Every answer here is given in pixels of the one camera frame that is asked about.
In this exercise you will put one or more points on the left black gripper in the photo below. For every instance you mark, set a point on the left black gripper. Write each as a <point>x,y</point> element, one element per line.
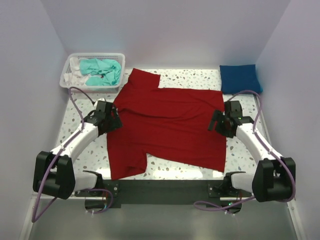
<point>113,122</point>

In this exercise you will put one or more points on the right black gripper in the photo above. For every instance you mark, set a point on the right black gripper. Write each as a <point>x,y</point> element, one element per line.
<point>219,124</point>

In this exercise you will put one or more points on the red t shirt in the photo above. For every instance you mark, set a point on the red t shirt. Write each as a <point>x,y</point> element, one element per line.
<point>168,123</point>

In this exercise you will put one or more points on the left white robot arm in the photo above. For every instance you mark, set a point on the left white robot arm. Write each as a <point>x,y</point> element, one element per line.
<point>54,173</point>

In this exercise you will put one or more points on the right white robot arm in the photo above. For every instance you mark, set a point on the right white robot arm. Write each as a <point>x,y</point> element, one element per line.
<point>275,175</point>

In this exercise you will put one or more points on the folded blue t shirt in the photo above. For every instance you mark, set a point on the folded blue t shirt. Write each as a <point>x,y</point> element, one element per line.
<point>237,78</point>

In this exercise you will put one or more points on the white plastic laundry basket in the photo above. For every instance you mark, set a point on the white plastic laundry basket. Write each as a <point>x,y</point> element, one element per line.
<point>119,57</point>

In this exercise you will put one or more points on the teal t shirt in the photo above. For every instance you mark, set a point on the teal t shirt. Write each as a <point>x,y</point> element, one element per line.
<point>102,72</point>

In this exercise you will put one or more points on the white t shirt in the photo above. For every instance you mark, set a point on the white t shirt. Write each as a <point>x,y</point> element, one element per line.
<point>75,77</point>

